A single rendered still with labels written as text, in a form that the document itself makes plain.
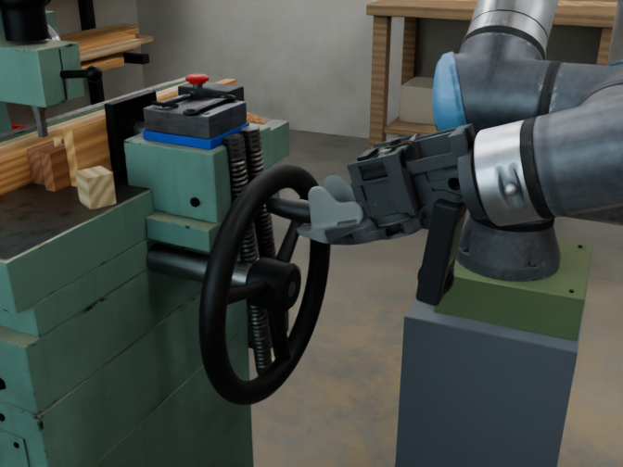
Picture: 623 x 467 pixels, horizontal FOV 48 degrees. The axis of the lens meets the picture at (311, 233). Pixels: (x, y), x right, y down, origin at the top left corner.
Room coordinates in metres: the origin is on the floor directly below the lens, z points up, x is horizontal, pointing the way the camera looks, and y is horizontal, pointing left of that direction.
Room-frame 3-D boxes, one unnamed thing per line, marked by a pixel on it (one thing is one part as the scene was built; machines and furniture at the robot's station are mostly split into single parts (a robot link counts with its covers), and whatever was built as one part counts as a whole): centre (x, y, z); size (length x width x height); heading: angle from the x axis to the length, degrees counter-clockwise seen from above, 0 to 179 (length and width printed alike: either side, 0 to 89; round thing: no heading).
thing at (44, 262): (0.91, 0.22, 0.87); 0.61 x 0.30 x 0.06; 154
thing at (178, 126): (0.88, 0.14, 0.99); 0.13 x 0.11 x 0.06; 154
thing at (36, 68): (0.90, 0.37, 1.03); 0.14 x 0.07 x 0.09; 64
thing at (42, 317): (0.87, 0.30, 0.82); 0.40 x 0.21 x 0.04; 154
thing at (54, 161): (0.93, 0.27, 0.92); 0.25 x 0.02 x 0.05; 154
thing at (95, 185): (0.78, 0.25, 0.92); 0.03 x 0.03 x 0.04; 40
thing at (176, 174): (0.88, 0.14, 0.91); 0.15 x 0.14 x 0.09; 154
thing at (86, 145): (0.93, 0.25, 0.94); 0.22 x 0.02 x 0.08; 154
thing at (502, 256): (1.19, -0.37, 0.68); 0.19 x 0.19 x 0.10
